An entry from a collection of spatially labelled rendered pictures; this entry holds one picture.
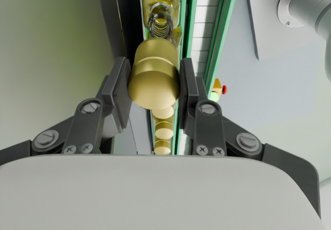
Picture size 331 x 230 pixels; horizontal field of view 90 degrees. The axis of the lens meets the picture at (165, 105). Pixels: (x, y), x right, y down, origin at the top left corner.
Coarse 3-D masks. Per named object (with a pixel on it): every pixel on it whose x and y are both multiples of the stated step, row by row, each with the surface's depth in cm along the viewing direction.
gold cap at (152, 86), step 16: (144, 48) 12; (160, 48) 11; (144, 64) 10; (160, 64) 10; (176, 64) 12; (144, 80) 10; (160, 80) 10; (176, 80) 10; (144, 96) 11; (160, 96) 11; (176, 96) 11
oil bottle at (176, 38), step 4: (180, 24) 29; (180, 28) 27; (172, 32) 26; (176, 32) 26; (180, 32) 26; (148, 36) 26; (172, 36) 25; (176, 36) 25; (180, 36) 26; (168, 40) 25; (172, 40) 25; (176, 40) 25; (180, 40) 26; (176, 44) 25; (180, 44) 26; (176, 48) 26; (180, 48) 27; (180, 52) 27; (180, 56) 28
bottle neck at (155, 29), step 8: (152, 8) 21; (160, 8) 19; (168, 8) 20; (152, 16) 18; (160, 16) 18; (168, 16) 18; (152, 24) 19; (160, 24) 22; (168, 24) 18; (152, 32) 19; (160, 32) 20; (168, 32) 19
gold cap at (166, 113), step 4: (172, 104) 25; (164, 108) 25; (168, 108) 25; (172, 108) 25; (152, 112) 25; (156, 112) 25; (160, 112) 25; (164, 112) 25; (168, 112) 25; (172, 112) 25; (156, 116) 26; (160, 116) 26; (164, 116) 26; (168, 116) 26
